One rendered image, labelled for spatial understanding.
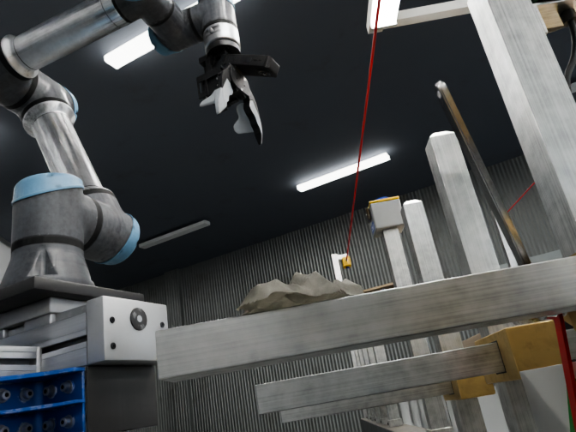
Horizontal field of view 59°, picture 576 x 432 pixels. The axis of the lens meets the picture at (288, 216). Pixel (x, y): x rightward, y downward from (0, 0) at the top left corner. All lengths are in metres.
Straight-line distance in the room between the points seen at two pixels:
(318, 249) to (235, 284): 1.59
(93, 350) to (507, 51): 0.61
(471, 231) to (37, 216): 0.69
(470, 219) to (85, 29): 0.83
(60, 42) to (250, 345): 0.95
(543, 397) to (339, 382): 0.19
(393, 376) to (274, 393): 0.13
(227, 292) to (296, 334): 8.31
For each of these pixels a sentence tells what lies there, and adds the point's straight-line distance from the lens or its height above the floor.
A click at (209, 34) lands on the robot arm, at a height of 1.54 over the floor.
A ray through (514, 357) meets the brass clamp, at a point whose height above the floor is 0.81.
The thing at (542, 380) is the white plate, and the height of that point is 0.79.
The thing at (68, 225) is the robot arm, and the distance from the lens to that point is 0.95.
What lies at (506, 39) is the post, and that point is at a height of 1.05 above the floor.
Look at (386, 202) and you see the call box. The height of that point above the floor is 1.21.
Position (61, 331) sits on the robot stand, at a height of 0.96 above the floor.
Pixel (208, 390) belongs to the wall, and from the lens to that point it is 8.73.
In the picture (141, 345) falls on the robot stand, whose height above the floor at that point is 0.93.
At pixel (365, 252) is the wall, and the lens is 7.62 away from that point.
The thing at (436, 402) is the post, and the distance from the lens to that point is 1.13.
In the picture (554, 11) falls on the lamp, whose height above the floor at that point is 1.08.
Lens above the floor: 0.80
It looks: 21 degrees up
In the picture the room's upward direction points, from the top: 10 degrees counter-clockwise
